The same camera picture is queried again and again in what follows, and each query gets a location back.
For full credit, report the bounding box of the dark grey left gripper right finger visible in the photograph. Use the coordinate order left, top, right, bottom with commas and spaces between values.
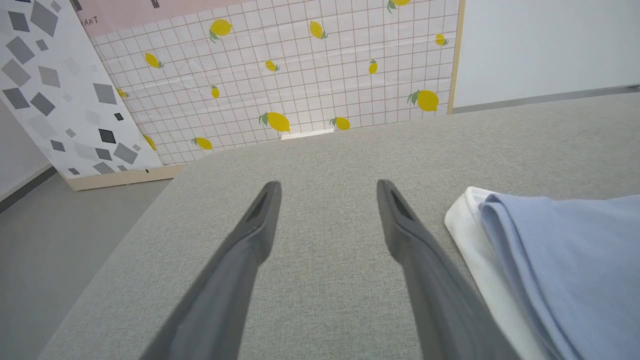
376, 179, 522, 360

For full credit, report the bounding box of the pink panel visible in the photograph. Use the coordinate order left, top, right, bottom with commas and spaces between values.
70, 0, 256, 38

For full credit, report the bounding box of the light blue polo shirt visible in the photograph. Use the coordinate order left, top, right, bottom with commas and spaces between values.
444, 186, 640, 360

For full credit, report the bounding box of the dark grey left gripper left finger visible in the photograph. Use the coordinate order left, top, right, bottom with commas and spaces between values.
140, 180, 283, 360

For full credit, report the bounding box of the white paper sheet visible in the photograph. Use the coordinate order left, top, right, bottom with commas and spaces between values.
281, 128, 335, 141

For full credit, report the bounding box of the grey terrazzo pattern panel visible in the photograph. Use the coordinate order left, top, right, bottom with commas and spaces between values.
0, 0, 186, 192

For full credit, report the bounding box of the lemon print grid panel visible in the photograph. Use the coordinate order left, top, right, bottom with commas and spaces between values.
92, 0, 466, 166

